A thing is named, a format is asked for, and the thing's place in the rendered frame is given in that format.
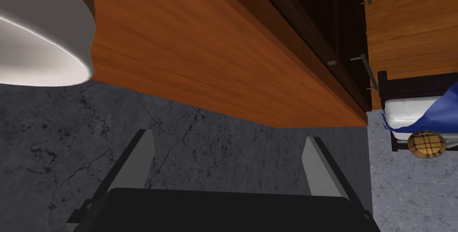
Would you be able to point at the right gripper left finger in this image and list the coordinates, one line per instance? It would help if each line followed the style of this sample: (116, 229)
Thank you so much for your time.
(133, 164)

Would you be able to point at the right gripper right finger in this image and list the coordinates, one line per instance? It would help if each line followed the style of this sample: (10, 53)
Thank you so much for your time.
(322, 173)

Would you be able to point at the bed with blue blanket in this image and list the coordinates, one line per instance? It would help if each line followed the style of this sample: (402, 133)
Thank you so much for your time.
(411, 112)

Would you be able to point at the wooden cupboard with dark drawers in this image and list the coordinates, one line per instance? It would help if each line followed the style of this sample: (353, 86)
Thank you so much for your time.
(214, 60)

